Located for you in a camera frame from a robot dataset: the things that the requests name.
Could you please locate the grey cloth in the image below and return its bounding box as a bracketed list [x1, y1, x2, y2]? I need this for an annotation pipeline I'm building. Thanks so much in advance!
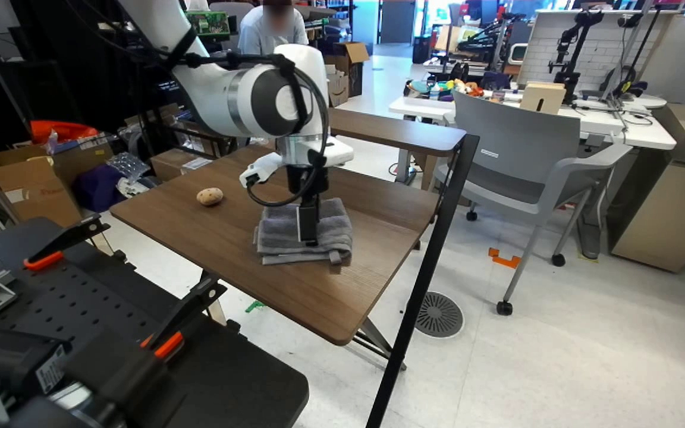
[253, 198, 354, 267]

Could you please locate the stack of cardboard boxes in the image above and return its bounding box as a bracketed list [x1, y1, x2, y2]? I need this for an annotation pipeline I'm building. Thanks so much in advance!
[323, 42, 371, 108]

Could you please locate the cardboard box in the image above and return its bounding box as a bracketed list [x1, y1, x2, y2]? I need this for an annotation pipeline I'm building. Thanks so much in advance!
[150, 148, 213, 182]
[0, 156, 83, 228]

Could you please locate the black stand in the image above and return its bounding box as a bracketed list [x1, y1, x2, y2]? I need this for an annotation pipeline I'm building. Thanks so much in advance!
[366, 134, 480, 428]

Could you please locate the person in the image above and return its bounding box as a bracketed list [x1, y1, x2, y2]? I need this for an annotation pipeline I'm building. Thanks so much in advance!
[238, 0, 309, 56]

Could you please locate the heap of toys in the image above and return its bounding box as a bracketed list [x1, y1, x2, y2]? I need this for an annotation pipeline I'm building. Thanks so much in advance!
[405, 77, 486, 101]

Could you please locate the round floor drain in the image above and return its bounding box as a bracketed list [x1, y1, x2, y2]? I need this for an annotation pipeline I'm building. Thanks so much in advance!
[414, 291, 466, 339]

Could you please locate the grey office chair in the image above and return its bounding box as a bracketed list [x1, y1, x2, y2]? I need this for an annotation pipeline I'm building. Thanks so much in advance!
[434, 92, 634, 316]

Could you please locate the purple bag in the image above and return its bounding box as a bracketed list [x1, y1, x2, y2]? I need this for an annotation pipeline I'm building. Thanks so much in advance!
[73, 164, 127, 213]

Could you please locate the orange floor marker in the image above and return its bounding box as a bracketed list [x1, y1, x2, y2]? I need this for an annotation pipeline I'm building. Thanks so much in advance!
[488, 247, 522, 269]

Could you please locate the light wooden box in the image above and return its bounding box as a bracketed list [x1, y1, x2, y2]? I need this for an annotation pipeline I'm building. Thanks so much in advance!
[519, 81, 567, 115]

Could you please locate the white table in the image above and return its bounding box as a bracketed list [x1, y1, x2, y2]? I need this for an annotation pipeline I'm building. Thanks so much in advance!
[388, 89, 677, 150]

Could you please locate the beige cabinet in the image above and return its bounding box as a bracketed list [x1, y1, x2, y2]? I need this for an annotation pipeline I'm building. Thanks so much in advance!
[607, 103, 685, 275]

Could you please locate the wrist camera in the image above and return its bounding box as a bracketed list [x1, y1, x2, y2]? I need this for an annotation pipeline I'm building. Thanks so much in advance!
[239, 153, 284, 188]

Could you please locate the black clamp with orange handle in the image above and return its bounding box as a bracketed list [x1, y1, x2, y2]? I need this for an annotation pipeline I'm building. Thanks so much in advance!
[140, 278, 228, 361]
[23, 214, 111, 272]

